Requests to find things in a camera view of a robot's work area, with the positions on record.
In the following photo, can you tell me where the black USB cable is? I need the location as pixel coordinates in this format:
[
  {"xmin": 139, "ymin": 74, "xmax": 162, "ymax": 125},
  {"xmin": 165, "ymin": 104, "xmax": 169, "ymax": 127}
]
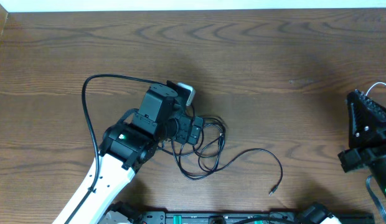
[{"xmin": 157, "ymin": 104, "xmax": 284, "ymax": 197}]

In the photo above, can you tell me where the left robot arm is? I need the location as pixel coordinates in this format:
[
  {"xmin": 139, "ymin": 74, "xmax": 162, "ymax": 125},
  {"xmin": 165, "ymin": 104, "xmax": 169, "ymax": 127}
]
[{"xmin": 54, "ymin": 82, "xmax": 204, "ymax": 223}]

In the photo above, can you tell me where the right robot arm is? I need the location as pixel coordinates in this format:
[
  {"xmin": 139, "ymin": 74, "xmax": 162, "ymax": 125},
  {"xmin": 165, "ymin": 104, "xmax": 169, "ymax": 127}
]
[{"xmin": 338, "ymin": 90, "xmax": 386, "ymax": 199}]

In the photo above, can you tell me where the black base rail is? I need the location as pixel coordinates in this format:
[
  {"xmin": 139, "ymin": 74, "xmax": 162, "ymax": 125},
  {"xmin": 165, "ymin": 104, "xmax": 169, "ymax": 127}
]
[{"xmin": 99, "ymin": 201, "xmax": 376, "ymax": 224}]

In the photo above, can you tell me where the black left camera cable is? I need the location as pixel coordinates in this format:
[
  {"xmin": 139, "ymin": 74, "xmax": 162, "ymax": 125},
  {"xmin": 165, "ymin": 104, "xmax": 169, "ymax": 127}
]
[{"xmin": 64, "ymin": 73, "xmax": 169, "ymax": 224}]

